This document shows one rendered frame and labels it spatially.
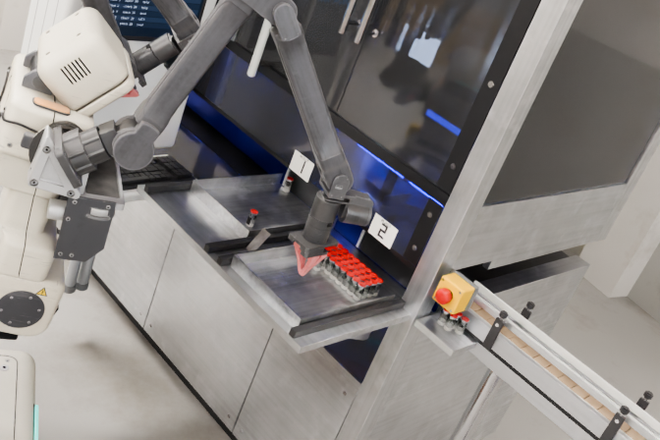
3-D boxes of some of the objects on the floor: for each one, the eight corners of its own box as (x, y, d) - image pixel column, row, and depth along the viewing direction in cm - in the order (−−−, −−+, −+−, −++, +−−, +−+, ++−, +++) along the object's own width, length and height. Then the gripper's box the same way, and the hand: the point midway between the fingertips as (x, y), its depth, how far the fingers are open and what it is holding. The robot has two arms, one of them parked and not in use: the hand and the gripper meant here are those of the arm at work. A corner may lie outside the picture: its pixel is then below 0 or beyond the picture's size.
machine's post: (305, 525, 254) (638, -172, 169) (318, 540, 250) (663, -164, 166) (291, 533, 249) (625, -180, 164) (303, 549, 245) (651, -172, 161)
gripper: (328, 205, 183) (306, 262, 190) (296, 210, 176) (274, 269, 182) (348, 221, 180) (326, 279, 186) (315, 227, 172) (294, 287, 179)
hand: (302, 271), depth 184 cm, fingers closed
